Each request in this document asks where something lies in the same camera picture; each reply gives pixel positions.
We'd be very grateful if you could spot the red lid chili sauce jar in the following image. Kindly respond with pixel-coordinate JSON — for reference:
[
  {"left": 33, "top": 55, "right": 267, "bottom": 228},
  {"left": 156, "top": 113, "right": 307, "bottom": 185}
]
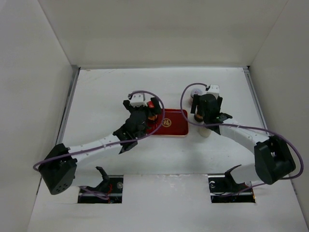
[{"left": 147, "top": 101, "right": 158, "bottom": 122}]

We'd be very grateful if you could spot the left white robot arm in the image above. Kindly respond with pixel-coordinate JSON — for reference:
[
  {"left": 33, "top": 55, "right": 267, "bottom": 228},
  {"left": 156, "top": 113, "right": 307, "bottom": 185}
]
[{"left": 34, "top": 97, "right": 161, "bottom": 195}]

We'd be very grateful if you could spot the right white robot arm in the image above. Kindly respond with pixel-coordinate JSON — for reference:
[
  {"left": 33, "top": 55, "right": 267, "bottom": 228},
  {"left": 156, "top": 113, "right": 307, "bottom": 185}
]
[{"left": 191, "top": 93, "right": 296, "bottom": 191}]

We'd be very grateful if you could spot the pink spice jar grey lid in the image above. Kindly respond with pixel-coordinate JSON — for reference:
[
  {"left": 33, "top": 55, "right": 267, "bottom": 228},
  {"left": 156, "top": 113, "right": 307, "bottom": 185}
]
[{"left": 189, "top": 88, "right": 203, "bottom": 105}]

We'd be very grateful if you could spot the red lacquer tray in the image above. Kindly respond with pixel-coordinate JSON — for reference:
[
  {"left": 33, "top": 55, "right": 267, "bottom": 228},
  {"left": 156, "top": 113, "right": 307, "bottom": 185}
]
[{"left": 146, "top": 109, "right": 189, "bottom": 137}]

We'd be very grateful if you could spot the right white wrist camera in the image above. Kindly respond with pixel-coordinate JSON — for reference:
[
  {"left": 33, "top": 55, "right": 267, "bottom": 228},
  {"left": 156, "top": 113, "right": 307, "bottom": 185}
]
[{"left": 206, "top": 84, "right": 220, "bottom": 99}]

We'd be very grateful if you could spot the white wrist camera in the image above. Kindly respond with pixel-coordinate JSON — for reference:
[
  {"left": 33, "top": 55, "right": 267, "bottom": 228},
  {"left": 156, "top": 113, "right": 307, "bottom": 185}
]
[
  {"left": 128, "top": 93, "right": 147, "bottom": 107},
  {"left": 206, "top": 84, "right": 220, "bottom": 99}
]

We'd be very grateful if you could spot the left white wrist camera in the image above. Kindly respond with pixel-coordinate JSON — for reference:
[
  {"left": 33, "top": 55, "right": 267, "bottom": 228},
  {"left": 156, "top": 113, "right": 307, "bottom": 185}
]
[{"left": 128, "top": 93, "right": 147, "bottom": 107}]

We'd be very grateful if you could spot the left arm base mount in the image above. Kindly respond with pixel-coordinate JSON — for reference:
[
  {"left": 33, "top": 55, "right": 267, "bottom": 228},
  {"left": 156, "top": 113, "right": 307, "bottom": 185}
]
[{"left": 77, "top": 166, "right": 124, "bottom": 204}]

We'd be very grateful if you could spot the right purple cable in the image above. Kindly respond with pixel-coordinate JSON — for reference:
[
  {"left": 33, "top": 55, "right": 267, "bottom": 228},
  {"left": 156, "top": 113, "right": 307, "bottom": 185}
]
[{"left": 180, "top": 83, "right": 304, "bottom": 194}]

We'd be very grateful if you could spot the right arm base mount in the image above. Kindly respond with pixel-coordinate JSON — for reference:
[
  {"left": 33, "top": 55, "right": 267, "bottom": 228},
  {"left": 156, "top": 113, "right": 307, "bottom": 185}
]
[{"left": 208, "top": 165, "right": 255, "bottom": 203}]

